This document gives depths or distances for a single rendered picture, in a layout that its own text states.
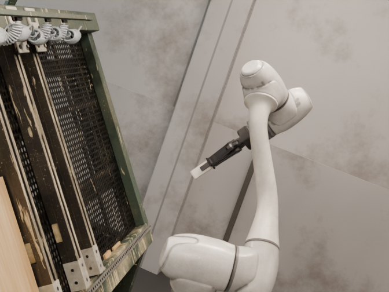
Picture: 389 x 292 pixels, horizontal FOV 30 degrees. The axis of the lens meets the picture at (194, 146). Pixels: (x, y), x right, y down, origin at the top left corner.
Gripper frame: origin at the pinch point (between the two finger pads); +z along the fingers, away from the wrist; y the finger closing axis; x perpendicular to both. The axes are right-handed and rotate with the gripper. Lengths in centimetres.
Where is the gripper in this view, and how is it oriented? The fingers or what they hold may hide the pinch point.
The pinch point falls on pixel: (201, 170)
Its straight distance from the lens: 235.5
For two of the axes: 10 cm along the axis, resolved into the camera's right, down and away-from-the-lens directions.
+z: -8.1, 5.7, 1.4
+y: -2.4, -1.0, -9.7
